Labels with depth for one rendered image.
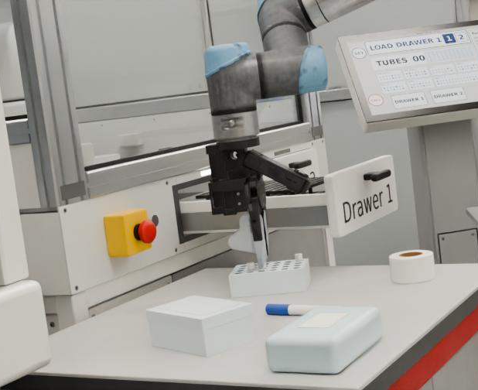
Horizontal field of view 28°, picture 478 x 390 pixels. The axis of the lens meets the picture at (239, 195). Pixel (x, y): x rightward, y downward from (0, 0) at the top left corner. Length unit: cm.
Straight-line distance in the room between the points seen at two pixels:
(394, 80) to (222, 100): 119
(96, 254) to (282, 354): 58
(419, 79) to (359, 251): 115
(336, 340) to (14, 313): 37
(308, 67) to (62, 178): 43
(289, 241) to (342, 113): 143
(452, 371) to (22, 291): 65
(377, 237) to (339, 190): 197
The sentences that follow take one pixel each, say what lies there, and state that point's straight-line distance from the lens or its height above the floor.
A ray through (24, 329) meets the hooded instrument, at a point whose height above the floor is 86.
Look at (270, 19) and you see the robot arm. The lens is 163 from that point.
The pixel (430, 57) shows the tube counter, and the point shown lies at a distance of 276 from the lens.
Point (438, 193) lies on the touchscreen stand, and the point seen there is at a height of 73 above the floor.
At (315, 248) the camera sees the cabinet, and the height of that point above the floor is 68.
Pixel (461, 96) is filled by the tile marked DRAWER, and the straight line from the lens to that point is 268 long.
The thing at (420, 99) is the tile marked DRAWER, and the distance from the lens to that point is 265.
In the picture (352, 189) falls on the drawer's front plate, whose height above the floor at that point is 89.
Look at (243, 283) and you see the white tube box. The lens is 158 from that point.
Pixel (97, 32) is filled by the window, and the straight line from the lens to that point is 173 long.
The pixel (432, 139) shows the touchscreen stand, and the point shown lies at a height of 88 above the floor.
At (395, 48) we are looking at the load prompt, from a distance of 276.
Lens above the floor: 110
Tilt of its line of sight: 6 degrees down
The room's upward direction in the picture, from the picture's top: 7 degrees counter-clockwise
